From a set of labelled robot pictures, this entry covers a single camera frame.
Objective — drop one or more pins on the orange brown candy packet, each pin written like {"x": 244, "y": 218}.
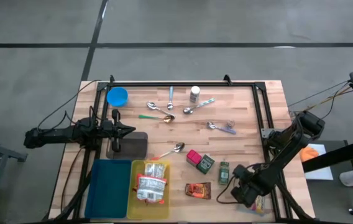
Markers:
{"x": 198, "y": 190}

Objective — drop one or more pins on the yellow ramen noodle packet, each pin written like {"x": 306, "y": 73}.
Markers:
{"x": 259, "y": 206}

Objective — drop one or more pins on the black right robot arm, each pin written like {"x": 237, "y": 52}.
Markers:
{"x": 288, "y": 146}

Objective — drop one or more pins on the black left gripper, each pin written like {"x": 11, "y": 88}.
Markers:
{"x": 116, "y": 140}

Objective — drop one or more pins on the all-silver metal spoon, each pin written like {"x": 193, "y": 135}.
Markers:
{"x": 151, "y": 105}

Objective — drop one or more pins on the red paprika tin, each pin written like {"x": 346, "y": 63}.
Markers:
{"x": 194, "y": 157}

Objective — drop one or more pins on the black metal frame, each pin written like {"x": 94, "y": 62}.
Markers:
{"x": 179, "y": 84}

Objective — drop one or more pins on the yellow plastic bin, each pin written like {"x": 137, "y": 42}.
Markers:
{"x": 133, "y": 211}

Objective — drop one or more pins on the red white snack packet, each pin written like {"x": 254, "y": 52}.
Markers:
{"x": 150, "y": 188}

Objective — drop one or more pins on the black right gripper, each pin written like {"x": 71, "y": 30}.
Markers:
{"x": 245, "y": 186}

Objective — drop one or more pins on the dark green tin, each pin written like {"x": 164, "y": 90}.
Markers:
{"x": 205, "y": 164}

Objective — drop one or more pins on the teal plastic bin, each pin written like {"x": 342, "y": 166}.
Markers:
{"x": 108, "y": 189}

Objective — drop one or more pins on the white paper sheet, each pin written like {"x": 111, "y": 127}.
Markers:
{"x": 319, "y": 174}

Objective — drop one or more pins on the dark grey plastic bin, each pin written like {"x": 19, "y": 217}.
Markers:
{"x": 134, "y": 146}

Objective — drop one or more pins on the green spice bottle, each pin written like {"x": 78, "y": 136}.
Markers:
{"x": 224, "y": 174}

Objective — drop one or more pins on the orange cloth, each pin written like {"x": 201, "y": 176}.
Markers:
{"x": 308, "y": 153}

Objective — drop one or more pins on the white yellow snack packet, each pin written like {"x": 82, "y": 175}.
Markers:
{"x": 154, "y": 169}

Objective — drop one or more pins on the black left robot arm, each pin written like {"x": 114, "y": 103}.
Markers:
{"x": 58, "y": 133}

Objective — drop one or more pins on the white-capped bagel seasoning jar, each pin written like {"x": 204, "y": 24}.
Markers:
{"x": 195, "y": 93}

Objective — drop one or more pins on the blue plastic bowl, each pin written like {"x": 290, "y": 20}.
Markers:
{"x": 117, "y": 96}

